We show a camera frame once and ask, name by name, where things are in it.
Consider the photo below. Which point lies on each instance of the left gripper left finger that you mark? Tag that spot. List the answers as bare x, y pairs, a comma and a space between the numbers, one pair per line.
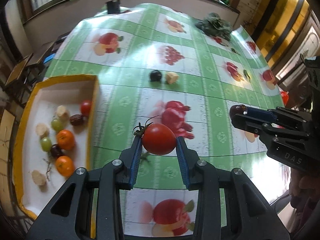
68, 214

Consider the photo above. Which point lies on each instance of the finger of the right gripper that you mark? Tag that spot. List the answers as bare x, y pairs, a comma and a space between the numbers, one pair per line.
265, 131
259, 116

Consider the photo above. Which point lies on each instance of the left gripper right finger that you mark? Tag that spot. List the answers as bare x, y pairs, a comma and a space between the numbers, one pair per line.
229, 206

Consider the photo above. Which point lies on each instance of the dark red plum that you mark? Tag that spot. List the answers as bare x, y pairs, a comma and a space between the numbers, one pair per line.
237, 109

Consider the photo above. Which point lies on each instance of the beige cake chunk front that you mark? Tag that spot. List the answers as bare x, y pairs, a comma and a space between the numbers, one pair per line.
38, 178

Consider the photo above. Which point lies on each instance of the beige cake chunk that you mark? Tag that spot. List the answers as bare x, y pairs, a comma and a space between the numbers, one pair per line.
38, 178
62, 113

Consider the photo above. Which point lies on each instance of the small orange tangerine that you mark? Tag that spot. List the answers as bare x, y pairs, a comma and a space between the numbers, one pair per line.
65, 166

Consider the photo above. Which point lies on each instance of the large green grape with stem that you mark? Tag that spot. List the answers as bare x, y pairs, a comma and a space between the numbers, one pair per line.
46, 144

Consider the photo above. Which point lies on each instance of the large orange tangerine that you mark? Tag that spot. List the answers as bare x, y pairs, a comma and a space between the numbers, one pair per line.
65, 139

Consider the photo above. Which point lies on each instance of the round breaded cake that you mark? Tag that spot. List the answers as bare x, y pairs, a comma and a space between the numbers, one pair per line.
42, 130

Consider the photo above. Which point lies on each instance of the small green grape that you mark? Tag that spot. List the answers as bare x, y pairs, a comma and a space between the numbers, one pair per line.
57, 125

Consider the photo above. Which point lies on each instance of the dark red date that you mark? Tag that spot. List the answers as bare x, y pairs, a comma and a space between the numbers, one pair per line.
76, 120

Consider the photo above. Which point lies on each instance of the pale cake chunk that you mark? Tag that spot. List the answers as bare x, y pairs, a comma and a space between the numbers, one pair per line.
171, 77

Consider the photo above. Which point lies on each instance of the large red tomato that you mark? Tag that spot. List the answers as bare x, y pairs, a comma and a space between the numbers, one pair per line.
156, 138

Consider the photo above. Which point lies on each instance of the small red tomato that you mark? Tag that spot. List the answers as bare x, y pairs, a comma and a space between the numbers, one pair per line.
85, 108

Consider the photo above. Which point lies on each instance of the black plum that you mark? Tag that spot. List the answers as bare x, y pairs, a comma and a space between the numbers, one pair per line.
155, 76

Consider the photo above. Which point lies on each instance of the person right hand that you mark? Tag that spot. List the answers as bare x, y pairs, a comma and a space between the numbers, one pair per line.
304, 190

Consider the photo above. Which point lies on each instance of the dry brown stem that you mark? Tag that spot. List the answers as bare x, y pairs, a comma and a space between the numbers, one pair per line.
48, 169

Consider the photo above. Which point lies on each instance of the yellow rimmed white tray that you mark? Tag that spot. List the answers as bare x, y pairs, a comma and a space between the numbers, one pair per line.
67, 90

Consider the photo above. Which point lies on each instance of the dark green leafy vegetable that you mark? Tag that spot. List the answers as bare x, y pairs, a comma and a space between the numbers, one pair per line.
213, 25

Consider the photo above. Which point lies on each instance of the dark wooden stool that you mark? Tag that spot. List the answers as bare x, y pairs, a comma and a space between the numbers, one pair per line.
17, 71
36, 62

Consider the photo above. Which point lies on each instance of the blue white box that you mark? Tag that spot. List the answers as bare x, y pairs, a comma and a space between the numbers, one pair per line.
49, 58

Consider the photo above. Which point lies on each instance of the black pen holder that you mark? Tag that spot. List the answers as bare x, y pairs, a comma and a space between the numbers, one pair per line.
113, 6

